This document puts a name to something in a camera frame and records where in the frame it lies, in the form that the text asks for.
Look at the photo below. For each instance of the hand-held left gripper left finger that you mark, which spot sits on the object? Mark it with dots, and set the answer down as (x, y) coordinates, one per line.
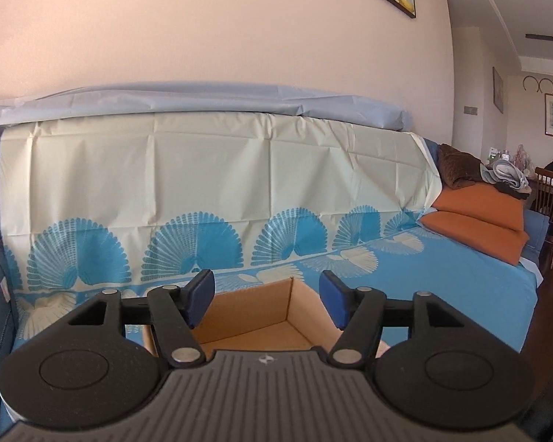
(202, 292)

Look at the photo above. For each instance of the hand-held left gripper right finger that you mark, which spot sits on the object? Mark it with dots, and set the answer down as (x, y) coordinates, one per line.
(334, 299)

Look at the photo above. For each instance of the cardboard box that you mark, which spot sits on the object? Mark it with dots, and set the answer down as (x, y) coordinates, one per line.
(258, 313)

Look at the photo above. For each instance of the blue fan-print cloth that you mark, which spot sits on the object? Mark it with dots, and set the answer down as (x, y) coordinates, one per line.
(258, 170)

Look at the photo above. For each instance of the orange cushion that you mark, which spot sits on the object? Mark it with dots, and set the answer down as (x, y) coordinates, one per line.
(479, 205)
(479, 237)

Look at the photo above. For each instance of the brown blanket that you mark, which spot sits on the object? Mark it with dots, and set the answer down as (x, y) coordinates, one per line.
(461, 165)

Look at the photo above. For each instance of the light blue sheet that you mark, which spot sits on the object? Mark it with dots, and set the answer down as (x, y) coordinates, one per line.
(212, 99)

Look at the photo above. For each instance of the grey cloth pile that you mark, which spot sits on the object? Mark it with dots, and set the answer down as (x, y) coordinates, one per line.
(507, 172)

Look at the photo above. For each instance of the glass jar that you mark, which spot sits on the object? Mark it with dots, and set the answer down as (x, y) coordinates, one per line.
(505, 154)

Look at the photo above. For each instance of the pink figurine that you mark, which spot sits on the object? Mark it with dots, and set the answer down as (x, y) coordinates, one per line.
(520, 156)

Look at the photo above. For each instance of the wooden chair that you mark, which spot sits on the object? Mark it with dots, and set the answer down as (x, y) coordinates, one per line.
(546, 179)

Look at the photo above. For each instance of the ceiling air vent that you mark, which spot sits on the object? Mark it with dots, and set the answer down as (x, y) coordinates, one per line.
(540, 37)

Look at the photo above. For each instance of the wall light switch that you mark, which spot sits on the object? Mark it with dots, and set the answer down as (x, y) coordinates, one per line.
(471, 110)

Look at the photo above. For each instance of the small framed wall picture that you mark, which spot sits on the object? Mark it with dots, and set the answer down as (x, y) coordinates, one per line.
(497, 90)

